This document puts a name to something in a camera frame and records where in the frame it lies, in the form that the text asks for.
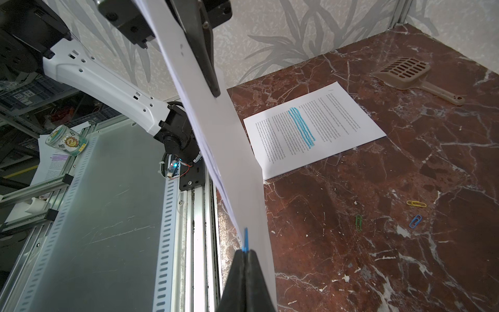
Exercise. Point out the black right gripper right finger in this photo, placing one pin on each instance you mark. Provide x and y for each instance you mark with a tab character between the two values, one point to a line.
257	296

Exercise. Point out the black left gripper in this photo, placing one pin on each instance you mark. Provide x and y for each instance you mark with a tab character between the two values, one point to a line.
143	21

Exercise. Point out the brown drain grate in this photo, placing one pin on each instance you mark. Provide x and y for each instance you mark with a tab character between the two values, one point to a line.
406	73

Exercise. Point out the document with blue highlight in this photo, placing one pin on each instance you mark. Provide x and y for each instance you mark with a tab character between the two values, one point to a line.
308	129

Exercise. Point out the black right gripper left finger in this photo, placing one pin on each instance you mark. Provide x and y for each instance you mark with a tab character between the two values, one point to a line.
234	296

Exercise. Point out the left circuit board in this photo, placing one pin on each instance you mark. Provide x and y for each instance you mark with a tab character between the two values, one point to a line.
171	167

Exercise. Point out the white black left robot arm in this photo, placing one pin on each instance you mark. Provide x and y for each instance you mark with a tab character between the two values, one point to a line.
34	39

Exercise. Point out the printed can outside cell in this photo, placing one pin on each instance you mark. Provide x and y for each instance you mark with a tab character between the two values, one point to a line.
67	140

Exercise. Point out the yellow paperclip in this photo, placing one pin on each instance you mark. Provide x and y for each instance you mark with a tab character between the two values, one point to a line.
418	204

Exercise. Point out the green paperclip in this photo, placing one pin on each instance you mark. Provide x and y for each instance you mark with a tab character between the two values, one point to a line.
359	223

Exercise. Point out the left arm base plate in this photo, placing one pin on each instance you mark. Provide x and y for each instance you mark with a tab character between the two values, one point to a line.
192	176

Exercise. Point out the plain printed paper document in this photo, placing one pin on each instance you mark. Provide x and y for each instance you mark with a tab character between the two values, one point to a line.
232	165

